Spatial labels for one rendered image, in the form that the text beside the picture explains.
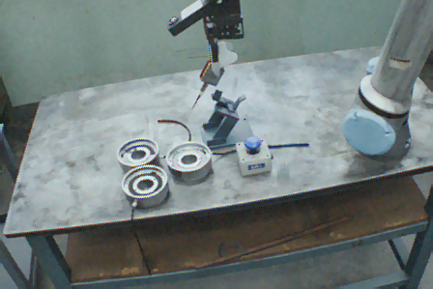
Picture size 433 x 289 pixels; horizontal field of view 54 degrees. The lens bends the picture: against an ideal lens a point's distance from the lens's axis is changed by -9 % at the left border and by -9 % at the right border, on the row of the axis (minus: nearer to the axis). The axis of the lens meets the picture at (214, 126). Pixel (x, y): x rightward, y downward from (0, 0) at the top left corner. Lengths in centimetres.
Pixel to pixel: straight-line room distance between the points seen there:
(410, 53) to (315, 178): 40
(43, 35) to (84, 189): 171
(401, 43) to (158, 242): 84
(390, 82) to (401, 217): 57
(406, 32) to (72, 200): 82
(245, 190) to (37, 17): 192
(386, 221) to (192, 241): 55
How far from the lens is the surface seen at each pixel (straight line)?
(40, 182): 122
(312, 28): 285
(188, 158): 113
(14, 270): 164
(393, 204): 140
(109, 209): 108
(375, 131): 93
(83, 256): 134
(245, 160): 106
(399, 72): 87
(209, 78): 110
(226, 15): 103
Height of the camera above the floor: 155
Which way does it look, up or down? 37 degrees down
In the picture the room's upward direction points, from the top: 7 degrees counter-clockwise
